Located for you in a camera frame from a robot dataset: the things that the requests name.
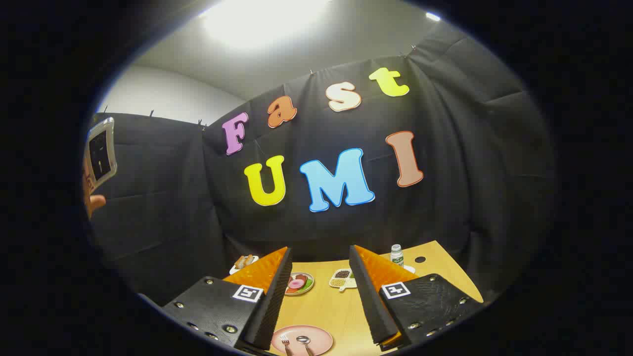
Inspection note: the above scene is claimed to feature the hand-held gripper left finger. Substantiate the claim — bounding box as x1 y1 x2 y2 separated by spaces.
162 246 293 353

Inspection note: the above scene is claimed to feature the large ceiling light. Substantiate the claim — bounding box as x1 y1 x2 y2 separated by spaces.
200 0 332 50

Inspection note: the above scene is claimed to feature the white divided dish with beans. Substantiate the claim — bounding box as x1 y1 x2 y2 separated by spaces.
329 268 358 292

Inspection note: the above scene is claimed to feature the smartphone with clear case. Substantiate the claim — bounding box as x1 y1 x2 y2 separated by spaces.
84 117 118 193

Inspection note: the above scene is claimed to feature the plate with toy food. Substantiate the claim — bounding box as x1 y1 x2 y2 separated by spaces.
284 272 315 296

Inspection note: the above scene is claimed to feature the pink plate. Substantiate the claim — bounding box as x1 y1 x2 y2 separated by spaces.
271 324 334 356

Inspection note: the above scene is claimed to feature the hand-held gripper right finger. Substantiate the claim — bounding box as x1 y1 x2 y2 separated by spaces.
349 245 484 352

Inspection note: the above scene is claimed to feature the white toaster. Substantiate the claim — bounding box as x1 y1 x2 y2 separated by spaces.
229 255 260 275

